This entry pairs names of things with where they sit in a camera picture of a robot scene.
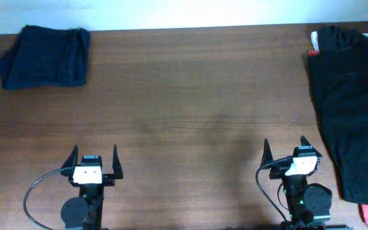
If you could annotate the white garment in pile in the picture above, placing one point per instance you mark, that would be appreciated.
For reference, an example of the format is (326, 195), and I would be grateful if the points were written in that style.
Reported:
(314, 40)

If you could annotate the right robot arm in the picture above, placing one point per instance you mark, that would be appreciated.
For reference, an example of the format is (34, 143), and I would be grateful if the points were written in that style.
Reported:
(308, 204)

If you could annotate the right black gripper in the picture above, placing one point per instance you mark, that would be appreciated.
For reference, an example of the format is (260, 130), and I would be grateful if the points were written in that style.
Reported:
(267, 156)

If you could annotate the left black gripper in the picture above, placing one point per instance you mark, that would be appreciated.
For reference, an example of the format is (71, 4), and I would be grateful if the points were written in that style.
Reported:
(109, 177)

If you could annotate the folded navy blue garment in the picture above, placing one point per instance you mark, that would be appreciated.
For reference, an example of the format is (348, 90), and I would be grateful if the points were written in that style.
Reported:
(42, 56)

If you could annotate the black shorts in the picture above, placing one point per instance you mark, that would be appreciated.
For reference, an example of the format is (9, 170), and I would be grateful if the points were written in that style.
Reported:
(334, 38)

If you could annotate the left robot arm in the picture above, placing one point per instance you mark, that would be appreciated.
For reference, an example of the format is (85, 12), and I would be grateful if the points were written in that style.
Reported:
(85, 211)

